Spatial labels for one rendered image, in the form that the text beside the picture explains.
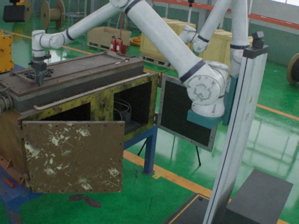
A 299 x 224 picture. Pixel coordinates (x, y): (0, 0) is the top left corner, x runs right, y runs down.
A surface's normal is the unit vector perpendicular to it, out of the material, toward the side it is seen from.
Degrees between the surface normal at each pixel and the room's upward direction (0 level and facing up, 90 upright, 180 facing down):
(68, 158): 90
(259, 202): 0
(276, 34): 90
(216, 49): 90
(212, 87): 89
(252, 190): 0
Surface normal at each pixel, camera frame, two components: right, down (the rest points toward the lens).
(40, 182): 0.22, 0.41
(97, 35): -0.59, 0.27
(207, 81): -0.22, 0.33
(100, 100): 0.80, 0.31
